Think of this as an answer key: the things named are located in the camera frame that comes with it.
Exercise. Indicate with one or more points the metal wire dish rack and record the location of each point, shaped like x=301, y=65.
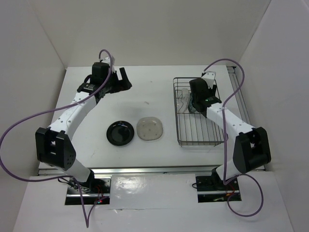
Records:
x=194, y=129

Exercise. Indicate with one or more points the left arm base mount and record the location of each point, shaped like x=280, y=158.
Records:
x=99, y=193

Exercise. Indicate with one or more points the aluminium front rail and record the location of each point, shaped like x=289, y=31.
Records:
x=154, y=170

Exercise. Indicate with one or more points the smoky translucent square plate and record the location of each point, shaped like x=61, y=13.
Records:
x=149, y=128

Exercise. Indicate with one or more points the black round plate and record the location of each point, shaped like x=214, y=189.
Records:
x=120, y=133

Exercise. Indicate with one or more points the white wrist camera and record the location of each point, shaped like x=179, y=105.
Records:
x=109, y=61
x=209, y=77

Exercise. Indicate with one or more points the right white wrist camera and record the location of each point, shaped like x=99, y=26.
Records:
x=209, y=77

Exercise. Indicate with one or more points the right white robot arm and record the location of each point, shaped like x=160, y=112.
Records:
x=251, y=146

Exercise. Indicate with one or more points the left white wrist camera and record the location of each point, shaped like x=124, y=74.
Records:
x=109, y=61

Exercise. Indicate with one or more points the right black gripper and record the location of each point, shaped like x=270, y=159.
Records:
x=212, y=92

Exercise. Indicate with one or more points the aluminium side rail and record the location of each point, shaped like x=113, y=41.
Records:
x=235, y=76

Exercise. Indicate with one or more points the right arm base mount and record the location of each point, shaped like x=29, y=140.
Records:
x=207, y=192

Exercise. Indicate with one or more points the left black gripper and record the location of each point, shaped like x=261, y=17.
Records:
x=120, y=84

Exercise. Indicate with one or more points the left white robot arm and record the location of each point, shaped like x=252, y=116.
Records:
x=53, y=144

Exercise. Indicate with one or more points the clear textured glass plate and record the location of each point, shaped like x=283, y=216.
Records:
x=183, y=99

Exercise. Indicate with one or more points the blue patterned ceramic plate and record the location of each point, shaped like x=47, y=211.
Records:
x=191, y=108

